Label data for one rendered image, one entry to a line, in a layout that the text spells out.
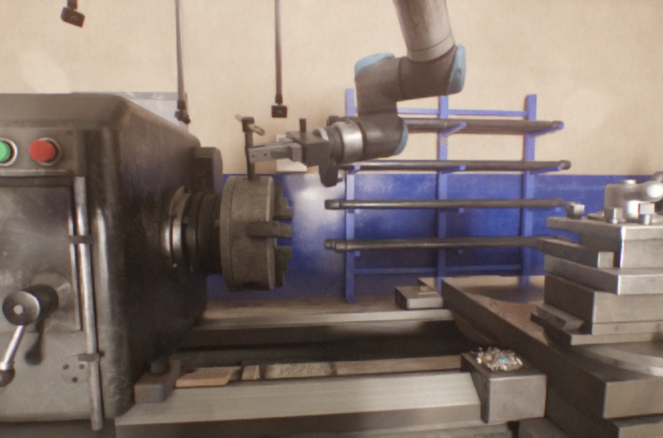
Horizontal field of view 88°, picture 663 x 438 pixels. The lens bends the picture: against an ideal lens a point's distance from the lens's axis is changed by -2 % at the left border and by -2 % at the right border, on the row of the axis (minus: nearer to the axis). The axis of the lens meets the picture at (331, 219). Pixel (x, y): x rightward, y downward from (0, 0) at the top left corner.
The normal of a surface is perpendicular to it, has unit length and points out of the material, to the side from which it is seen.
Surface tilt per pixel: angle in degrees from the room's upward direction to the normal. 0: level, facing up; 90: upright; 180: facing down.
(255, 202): 54
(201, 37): 90
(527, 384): 90
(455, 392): 36
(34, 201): 90
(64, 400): 90
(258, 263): 111
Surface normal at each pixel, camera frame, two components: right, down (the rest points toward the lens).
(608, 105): 0.10, 0.08
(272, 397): 0.05, -0.76
